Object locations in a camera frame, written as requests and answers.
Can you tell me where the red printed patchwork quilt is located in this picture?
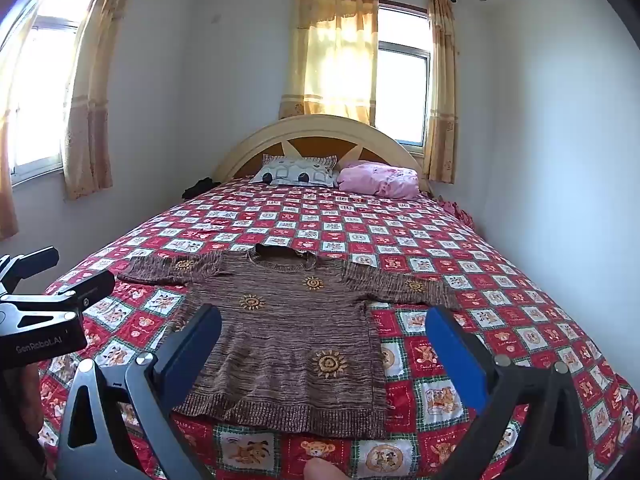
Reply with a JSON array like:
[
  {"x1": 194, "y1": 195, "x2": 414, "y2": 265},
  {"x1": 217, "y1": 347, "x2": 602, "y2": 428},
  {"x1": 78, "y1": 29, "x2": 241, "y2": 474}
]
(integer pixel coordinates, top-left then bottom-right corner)
[{"x1": 37, "y1": 177, "x2": 636, "y2": 480}]

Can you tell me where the dark cloth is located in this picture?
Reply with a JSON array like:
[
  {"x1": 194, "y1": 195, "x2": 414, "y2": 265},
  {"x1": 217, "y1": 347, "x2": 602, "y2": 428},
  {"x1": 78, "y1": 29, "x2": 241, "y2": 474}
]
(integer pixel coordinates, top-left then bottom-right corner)
[{"x1": 181, "y1": 176, "x2": 222, "y2": 202}]

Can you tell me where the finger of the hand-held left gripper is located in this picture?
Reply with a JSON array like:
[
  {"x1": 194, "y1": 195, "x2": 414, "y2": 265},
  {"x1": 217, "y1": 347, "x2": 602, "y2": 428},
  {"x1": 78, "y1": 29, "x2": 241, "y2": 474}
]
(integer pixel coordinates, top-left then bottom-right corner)
[
  {"x1": 44, "y1": 270, "x2": 116, "y2": 312},
  {"x1": 0, "y1": 246, "x2": 60, "y2": 293}
]

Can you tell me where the cream wooden bed headboard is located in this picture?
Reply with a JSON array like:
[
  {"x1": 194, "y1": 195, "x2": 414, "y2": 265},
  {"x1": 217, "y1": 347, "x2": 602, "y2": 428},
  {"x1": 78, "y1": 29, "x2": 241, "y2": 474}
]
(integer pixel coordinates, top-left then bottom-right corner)
[{"x1": 214, "y1": 114, "x2": 433, "y2": 196}]

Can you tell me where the large bright window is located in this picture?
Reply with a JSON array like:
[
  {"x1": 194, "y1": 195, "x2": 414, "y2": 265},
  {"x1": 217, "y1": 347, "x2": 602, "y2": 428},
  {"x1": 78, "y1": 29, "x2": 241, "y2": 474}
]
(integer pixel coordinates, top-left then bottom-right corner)
[{"x1": 10, "y1": 0, "x2": 101, "y2": 186}]

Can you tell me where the person's left hand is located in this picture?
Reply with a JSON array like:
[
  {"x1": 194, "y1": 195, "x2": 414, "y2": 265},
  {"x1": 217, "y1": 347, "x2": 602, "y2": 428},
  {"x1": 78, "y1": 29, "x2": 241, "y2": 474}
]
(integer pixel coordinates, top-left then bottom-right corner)
[{"x1": 10, "y1": 362, "x2": 47, "y2": 436}]

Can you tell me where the person's right hand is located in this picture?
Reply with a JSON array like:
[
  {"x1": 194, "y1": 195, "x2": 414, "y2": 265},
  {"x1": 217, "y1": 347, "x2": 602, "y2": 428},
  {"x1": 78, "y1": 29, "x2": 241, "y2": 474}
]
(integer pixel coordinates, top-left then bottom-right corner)
[{"x1": 304, "y1": 457, "x2": 348, "y2": 480}]

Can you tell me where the narrow yellow curtain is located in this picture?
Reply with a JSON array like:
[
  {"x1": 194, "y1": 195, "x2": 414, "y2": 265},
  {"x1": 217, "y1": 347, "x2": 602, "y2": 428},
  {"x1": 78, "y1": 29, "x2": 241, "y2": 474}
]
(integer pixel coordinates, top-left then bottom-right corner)
[{"x1": 421, "y1": 0, "x2": 458, "y2": 184}]

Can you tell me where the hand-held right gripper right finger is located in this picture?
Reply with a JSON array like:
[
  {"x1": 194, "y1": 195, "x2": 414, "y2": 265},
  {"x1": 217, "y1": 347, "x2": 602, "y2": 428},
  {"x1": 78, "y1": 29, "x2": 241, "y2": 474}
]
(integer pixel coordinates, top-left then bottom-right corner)
[{"x1": 425, "y1": 306, "x2": 591, "y2": 480}]

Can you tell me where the pink pillow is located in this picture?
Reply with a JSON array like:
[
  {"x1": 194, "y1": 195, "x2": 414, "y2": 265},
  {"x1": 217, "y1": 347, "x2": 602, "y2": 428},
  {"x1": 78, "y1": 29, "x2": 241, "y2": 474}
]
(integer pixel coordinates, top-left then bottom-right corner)
[{"x1": 336, "y1": 161, "x2": 420, "y2": 199}]

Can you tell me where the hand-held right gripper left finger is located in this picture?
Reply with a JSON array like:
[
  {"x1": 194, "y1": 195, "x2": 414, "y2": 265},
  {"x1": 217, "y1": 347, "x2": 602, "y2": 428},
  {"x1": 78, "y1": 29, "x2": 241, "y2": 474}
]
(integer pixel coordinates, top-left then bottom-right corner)
[{"x1": 54, "y1": 304, "x2": 223, "y2": 480}]

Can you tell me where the sliding window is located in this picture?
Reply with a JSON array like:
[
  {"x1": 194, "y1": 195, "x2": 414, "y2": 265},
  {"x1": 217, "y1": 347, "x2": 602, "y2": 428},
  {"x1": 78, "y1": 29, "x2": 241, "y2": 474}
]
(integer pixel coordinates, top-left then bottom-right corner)
[{"x1": 372, "y1": 2, "x2": 433, "y2": 153}]

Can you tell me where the pink cloth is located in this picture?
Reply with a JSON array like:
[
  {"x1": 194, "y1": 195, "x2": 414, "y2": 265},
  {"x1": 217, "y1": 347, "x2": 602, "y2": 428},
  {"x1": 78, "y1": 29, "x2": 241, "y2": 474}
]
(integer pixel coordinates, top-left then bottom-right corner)
[{"x1": 439, "y1": 199, "x2": 476, "y2": 228}]

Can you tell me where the brown knit sweater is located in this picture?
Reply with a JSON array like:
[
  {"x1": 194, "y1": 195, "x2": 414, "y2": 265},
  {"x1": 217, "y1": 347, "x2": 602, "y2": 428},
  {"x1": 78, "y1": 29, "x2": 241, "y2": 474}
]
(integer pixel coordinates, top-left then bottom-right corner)
[{"x1": 116, "y1": 242, "x2": 463, "y2": 440}]

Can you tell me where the wide yellow curtain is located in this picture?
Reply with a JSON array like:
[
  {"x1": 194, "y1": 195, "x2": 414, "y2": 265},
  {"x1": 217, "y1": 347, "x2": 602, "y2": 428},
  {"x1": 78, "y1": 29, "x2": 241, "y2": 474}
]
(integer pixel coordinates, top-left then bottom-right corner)
[{"x1": 278, "y1": 0, "x2": 379, "y2": 128}]

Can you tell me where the grey patterned pillow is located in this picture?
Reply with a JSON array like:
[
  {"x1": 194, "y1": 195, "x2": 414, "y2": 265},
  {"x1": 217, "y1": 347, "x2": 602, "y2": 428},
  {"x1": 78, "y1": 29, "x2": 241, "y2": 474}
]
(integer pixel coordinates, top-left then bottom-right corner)
[{"x1": 248, "y1": 154, "x2": 341, "y2": 189}]

